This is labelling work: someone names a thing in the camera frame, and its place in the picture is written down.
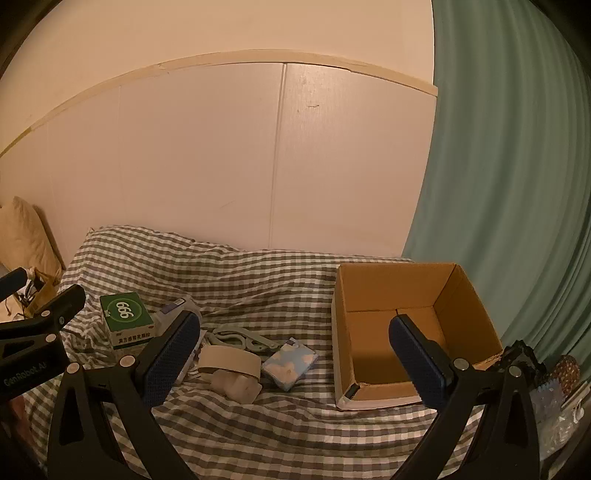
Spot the green white medicine box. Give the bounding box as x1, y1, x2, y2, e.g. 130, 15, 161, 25
100, 292, 155, 350

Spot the clear plastic bag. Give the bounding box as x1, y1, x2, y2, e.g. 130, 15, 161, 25
531, 383, 583, 462

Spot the tan bag with cords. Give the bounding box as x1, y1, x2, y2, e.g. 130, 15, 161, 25
14, 268, 62, 319

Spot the green curtain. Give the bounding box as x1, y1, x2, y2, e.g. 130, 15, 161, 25
401, 0, 591, 370

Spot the pale green folding hanger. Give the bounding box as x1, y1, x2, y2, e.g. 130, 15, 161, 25
203, 323, 282, 354

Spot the pineapple patterned item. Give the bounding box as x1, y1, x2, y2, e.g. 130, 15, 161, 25
549, 354, 581, 393

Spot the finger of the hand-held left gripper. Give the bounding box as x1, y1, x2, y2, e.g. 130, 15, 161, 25
0, 268, 29, 300
0, 285, 87, 356

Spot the clear cotton swab container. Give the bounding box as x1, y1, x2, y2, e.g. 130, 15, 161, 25
154, 298, 205, 356

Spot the green checkered blanket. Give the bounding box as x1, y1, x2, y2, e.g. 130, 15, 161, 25
14, 225, 490, 480

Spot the beige pillow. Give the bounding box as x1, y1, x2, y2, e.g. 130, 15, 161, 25
0, 196, 63, 278

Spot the beige tape roll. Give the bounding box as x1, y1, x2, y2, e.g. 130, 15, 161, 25
198, 346, 262, 377

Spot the blue cloud tissue packet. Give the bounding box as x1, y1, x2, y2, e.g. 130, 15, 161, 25
262, 339, 317, 392

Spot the white plastic container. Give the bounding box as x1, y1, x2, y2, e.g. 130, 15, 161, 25
205, 367, 262, 403

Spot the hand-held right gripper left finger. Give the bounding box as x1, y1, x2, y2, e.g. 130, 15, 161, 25
46, 310, 201, 480

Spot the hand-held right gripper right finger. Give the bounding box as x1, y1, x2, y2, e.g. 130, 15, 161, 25
389, 314, 541, 480

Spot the cardboard box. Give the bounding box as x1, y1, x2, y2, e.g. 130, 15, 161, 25
331, 262, 504, 411

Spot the person's left forearm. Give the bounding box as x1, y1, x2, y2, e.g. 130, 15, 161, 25
0, 397, 27, 446

